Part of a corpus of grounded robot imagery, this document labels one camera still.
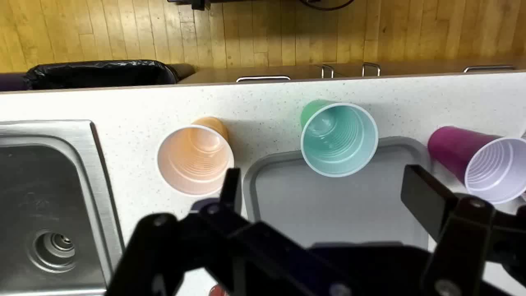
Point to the wooden base cabinet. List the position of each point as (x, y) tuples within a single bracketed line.
[(416, 69)]

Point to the maroon plastic cup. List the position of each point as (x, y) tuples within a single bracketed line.
[(454, 148)]

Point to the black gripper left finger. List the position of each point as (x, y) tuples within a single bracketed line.
[(165, 247)]

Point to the black trash bin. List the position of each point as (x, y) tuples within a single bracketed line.
[(104, 74)]

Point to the stainless steel double sink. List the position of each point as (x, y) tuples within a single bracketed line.
[(43, 191)]

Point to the green plastic cup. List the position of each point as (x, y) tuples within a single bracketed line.
[(339, 142)]

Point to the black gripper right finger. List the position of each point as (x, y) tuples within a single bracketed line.
[(466, 235)]

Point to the yellow-orange plastic cup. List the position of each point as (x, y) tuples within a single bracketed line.
[(191, 161)]

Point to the grey plastic tray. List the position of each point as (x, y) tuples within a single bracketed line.
[(339, 211)]

